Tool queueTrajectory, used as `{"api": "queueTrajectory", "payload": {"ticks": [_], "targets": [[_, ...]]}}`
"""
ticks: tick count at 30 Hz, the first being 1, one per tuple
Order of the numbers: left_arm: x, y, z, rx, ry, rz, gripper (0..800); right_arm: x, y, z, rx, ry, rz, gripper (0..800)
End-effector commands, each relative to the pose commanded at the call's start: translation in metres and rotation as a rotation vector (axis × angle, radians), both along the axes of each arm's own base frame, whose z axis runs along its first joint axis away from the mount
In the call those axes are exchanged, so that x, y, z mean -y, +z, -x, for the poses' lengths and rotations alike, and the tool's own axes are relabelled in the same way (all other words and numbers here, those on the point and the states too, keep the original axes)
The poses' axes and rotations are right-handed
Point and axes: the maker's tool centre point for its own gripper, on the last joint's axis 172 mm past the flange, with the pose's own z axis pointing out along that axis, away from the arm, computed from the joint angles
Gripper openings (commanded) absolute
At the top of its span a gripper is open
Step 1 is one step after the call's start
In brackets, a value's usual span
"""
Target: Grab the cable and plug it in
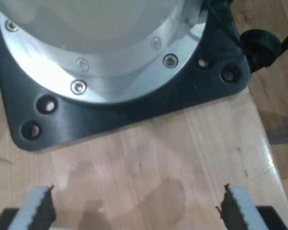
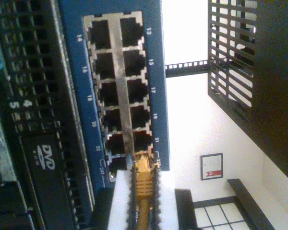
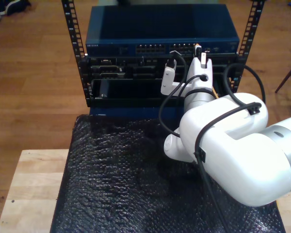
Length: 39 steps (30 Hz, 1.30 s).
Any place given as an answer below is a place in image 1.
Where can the black round caster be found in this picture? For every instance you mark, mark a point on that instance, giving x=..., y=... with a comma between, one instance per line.
x=260, y=48

